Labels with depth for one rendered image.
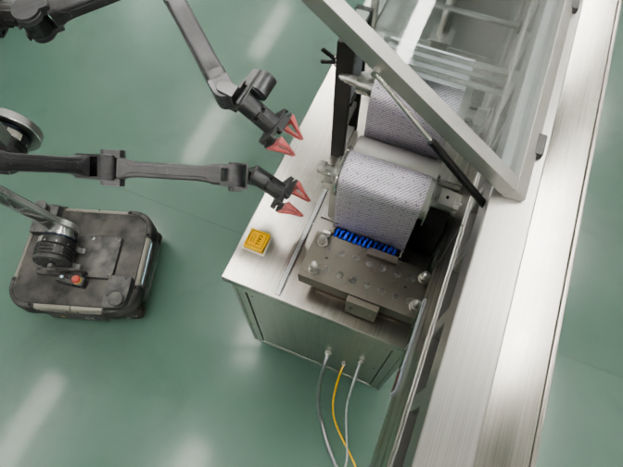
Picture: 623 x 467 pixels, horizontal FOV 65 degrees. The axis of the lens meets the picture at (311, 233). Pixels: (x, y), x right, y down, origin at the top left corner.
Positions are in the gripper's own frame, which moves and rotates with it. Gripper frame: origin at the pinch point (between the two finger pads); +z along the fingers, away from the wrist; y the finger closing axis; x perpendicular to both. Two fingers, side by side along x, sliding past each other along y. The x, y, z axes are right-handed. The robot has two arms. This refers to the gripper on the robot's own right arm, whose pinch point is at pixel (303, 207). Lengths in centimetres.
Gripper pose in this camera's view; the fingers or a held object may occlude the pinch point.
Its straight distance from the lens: 153.4
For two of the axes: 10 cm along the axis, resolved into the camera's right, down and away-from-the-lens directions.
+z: 7.9, 5.2, 3.2
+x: 4.8, -2.2, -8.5
